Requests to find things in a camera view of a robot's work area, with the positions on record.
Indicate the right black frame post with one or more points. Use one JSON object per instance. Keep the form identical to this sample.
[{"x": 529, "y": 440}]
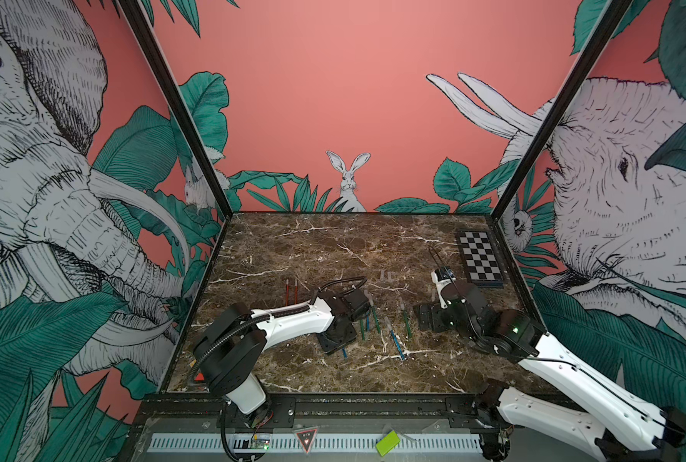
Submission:
[{"x": 609, "y": 19}]

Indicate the green carving knife middle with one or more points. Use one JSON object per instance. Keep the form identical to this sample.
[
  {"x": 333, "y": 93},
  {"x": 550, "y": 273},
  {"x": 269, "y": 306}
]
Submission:
[{"x": 374, "y": 315}]

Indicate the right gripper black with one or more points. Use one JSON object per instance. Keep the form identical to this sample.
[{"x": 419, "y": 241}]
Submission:
[{"x": 435, "y": 311}]

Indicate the green carving knife right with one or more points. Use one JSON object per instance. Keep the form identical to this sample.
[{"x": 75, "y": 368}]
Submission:
[{"x": 406, "y": 319}]

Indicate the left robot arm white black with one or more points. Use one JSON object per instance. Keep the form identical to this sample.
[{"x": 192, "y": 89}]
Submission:
[{"x": 227, "y": 352}]

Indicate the white slotted cable duct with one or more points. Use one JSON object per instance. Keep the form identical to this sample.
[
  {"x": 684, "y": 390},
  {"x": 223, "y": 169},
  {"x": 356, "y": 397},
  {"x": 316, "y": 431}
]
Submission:
[{"x": 329, "y": 443}]

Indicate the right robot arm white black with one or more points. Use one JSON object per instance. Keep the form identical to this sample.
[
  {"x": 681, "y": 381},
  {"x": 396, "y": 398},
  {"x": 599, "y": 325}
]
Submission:
[{"x": 608, "y": 422}]

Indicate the blue carving knife front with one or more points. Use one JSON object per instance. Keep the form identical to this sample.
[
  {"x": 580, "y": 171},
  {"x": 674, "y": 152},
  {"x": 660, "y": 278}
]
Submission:
[{"x": 395, "y": 339}]

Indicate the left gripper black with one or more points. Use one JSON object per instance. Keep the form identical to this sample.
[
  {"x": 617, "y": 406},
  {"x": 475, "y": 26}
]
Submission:
[{"x": 332, "y": 347}]

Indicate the small circuit board green led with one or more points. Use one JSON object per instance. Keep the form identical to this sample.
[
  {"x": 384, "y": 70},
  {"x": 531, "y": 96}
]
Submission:
[{"x": 261, "y": 444}]

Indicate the green sticky note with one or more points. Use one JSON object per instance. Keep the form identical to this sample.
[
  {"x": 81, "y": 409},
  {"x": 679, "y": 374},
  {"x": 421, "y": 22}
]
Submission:
[{"x": 388, "y": 442}]

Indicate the triangular warning sticker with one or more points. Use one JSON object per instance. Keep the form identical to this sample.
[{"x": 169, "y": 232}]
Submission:
[{"x": 306, "y": 438}]

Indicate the black white checkerboard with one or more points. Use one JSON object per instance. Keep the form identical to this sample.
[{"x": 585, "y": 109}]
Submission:
[{"x": 479, "y": 258}]

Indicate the left black frame post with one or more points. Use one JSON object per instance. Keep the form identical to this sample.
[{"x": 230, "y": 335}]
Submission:
[{"x": 135, "y": 15}]

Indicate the black frame post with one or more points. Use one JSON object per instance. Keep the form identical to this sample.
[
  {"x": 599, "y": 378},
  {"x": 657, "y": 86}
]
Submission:
[
  {"x": 135, "y": 15},
  {"x": 609, "y": 19}
]

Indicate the black front mounting rail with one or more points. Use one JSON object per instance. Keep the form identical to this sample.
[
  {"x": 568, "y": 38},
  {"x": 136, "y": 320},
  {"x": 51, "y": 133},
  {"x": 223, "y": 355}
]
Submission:
[{"x": 291, "y": 409}]

